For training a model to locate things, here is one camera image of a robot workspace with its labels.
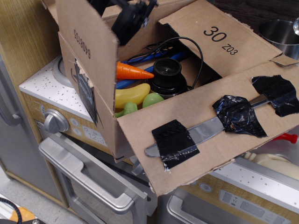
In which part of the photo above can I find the black tape piece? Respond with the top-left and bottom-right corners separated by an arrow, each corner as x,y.
151,119 -> 200,171
251,75 -> 299,117

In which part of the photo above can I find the toy dishwasher door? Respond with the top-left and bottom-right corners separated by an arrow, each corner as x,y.
157,184 -> 299,224

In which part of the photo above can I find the silver butter knife on flap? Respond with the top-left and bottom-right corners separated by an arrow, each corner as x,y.
145,94 -> 270,158

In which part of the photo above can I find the toy oven door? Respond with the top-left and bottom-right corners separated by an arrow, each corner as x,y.
38,136 -> 148,224

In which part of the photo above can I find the wooden toy kitchen unit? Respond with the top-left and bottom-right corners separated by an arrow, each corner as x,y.
0,0 -> 299,224

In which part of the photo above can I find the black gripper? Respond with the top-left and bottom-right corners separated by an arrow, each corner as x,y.
88,0 -> 158,46

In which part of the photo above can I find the green toy fruit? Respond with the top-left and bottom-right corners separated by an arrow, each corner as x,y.
142,93 -> 164,108

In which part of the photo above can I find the black camera lens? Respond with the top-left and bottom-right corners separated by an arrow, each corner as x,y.
146,58 -> 187,99

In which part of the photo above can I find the orange toy carrot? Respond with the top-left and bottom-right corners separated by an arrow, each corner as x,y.
116,62 -> 154,80

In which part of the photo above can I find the black cable in box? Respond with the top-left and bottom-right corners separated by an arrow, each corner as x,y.
126,36 -> 204,90

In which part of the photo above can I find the toy stove burner ring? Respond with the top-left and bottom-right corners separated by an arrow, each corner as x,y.
52,56 -> 72,87

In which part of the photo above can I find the large brown cardboard box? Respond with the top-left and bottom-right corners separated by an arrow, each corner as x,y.
43,0 -> 299,196

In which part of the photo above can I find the crumpled black tape middle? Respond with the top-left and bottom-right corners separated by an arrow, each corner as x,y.
213,95 -> 267,138

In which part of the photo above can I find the black tape piece right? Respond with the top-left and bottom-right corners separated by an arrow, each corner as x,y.
251,75 -> 299,117

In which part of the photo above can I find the grey toy fridge door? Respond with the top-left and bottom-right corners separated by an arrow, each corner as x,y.
0,53 -> 62,202

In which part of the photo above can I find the silver oven knob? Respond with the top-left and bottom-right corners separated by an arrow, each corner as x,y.
44,109 -> 70,134

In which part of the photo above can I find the black tape piece left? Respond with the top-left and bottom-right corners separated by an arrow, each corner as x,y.
151,119 -> 200,171

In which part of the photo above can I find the green toy vegetable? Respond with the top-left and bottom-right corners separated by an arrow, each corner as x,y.
114,102 -> 138,118

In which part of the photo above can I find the red plastic toy piece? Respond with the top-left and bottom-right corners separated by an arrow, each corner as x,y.
272,133 -> 298,144

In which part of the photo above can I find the cream plastic jug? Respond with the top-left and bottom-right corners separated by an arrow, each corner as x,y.
244,152 -> 299,180

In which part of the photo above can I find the black braided cable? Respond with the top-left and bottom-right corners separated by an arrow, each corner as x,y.
0,197 -> 24,222

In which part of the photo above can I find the yellow toy banana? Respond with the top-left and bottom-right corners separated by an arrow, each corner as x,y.
114,83 -> 150,109

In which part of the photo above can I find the stainless steel pot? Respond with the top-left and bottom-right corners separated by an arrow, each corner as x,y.
258,19 -> 299,60

